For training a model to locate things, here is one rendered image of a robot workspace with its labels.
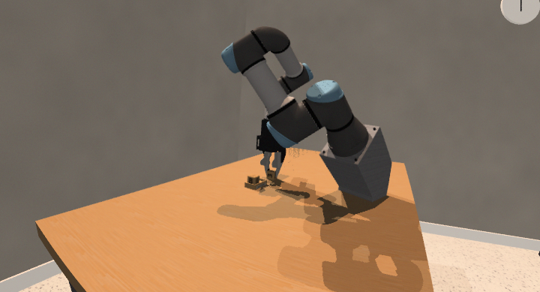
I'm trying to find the tan wooden number cube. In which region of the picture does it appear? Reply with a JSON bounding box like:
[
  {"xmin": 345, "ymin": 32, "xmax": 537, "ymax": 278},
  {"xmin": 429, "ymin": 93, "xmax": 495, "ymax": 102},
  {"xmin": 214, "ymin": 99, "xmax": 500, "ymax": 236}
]
[
  {"xmin": 247, "ymin": 174, "xmax": 260, "ymax": 185},
  {"xmin": 266, "ymin": 170, "xmax": 277, "ymax": 180}
]

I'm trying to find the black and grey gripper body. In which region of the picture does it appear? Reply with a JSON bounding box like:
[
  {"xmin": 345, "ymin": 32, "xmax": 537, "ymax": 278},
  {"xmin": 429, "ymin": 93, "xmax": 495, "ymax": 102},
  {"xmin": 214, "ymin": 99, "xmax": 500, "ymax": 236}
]
[{"xmin": 256, "ymin": 119, "xmax": 281, "ymax": 152}]

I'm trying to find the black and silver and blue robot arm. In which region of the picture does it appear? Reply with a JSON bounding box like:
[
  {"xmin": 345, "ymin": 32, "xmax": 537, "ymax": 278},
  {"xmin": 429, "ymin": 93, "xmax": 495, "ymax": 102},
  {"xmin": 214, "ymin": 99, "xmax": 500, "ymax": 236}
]
[{"xmin": 221, "ymin": 26, "xmax": 369, "ymax": 157}]

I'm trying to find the wooden rectangular tray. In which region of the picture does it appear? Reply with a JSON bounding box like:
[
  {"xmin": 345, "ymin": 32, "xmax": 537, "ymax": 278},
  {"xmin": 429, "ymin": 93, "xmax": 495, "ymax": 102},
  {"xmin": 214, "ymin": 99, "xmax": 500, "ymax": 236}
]
[{"xmin": 244, "ymin": 178, "xmax": 267, "ymax": 190}]

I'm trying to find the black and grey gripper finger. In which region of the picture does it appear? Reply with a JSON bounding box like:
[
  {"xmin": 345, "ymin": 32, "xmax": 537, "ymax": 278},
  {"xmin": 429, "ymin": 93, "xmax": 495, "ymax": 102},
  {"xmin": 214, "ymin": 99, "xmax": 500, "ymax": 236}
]
[
  {"xmin": 260, "ymin": 151, "xmax": 272, "ymax": 174},
  {"xmin": 271, "ymin": 147, "xmax": 286, "ymax": 177}
]

